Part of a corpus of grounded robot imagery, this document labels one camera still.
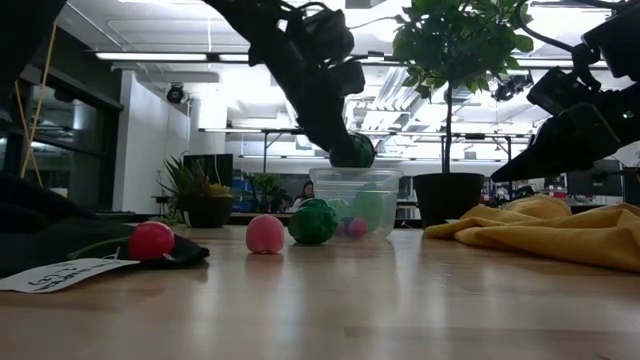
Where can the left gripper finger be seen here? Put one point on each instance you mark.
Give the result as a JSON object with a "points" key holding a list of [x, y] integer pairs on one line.
{"points": [[325, 130]]}

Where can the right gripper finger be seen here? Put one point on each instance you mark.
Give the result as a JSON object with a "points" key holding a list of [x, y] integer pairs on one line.
{"points": [[575, 145], [506, 174]]}

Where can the striped green toy watermelon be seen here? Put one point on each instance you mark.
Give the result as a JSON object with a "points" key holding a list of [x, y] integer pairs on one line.
{"points": [[361, 150]]}

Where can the light green toy cabbage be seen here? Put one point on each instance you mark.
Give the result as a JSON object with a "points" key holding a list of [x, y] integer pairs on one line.
{"points": [[340, 206]]}

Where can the light green toy lettuce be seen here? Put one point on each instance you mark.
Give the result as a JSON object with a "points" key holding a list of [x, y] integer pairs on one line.
{"points": [[371, 202]]}

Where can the small red toy berry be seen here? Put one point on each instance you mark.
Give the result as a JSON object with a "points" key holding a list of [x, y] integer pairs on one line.
{"points": [[358, 227]]}

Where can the pink toy peach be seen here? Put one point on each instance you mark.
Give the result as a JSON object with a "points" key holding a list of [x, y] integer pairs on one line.
{"points": [[265, 234]]}

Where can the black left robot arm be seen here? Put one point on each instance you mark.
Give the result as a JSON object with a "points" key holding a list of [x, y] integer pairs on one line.
{"points": [[245, 25]]}

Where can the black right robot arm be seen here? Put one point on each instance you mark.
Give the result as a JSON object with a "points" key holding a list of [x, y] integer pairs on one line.
{"points": [[620, 40]]}

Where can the clear plastic tupperware container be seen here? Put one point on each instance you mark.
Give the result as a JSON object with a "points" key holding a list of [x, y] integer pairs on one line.
{"points": [[385, 200]]}

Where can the leafy green plant black pot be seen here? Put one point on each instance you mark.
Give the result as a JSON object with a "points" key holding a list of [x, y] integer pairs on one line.
{"points": [[447, 200]]}

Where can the person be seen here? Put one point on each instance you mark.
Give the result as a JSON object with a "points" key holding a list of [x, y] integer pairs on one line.
{"points": [[305, 195]]}

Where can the yellow cloth napkin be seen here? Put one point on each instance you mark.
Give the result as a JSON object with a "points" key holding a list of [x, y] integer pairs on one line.
{"points": [[550, 235]]}

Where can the black background table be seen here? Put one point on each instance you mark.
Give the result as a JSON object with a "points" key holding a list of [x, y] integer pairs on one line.
{"points": [[240, 131]]}

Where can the dark green toy bell pepper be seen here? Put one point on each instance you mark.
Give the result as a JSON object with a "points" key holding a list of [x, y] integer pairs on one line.
{"points": [[312, 222]]}

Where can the black monitor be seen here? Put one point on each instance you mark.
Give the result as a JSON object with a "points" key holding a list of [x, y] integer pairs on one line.
{"points": [[220, 167]]}

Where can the small succulent in dark pot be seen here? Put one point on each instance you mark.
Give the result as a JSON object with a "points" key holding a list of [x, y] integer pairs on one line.
{"points": [[205, 210]]}

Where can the ceiling strip light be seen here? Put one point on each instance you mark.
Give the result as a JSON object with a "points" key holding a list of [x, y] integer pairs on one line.
{"points": [[150, 56]]}

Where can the red toy cherry green stem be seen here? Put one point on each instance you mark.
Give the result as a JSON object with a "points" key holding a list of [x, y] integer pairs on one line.
{"points": [[151, 241]]}

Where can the black cloth napkin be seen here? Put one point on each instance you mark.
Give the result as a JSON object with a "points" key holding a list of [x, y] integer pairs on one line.
{"points": [[50, 235]]}

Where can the white handwritten paper tag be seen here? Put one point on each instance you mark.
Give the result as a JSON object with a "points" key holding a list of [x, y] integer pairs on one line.
{"points": [[60, 275]]}

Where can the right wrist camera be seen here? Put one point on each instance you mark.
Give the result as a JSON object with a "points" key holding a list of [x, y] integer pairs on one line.
{"points": [[560, 90]]}

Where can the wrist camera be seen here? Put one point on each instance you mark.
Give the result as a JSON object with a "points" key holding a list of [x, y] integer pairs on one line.
{"points": [[560, 90], [327, 35]]}

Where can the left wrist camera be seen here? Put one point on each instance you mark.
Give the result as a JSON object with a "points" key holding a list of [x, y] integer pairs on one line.
{"points": [[327, 35]]}

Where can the black ceiling camera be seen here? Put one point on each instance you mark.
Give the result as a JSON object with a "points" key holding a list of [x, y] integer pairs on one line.
{"points": [[510, 89], [175, 93]]}

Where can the black aluminium table frame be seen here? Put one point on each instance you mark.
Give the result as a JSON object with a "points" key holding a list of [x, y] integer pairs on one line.
{"points": [[260, 218]]}

